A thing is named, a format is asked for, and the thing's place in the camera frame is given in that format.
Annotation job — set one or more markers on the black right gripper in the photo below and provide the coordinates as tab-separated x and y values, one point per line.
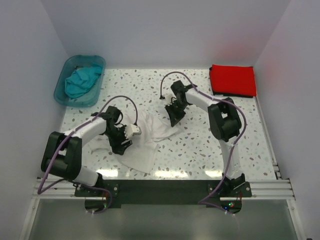
175	117

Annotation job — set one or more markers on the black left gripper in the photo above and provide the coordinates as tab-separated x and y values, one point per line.
117	147

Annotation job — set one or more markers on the white t shirt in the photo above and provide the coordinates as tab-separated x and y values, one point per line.
141	155

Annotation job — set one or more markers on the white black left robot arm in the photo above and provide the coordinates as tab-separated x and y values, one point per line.
63	152

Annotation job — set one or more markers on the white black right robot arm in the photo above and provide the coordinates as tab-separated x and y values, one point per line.
224	121

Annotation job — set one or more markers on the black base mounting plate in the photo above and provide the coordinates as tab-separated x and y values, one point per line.
97	199

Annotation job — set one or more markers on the teal plastic bin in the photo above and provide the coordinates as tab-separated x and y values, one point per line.
90	98

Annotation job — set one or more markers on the red folded t shirt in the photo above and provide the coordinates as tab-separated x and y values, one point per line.
233	79

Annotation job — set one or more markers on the teal crumpled t shirt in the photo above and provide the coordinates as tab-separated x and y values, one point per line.
82	80

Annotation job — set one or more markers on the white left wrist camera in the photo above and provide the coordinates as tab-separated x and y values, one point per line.
132	130

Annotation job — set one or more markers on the aluminium frame rail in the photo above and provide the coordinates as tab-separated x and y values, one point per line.
164	191

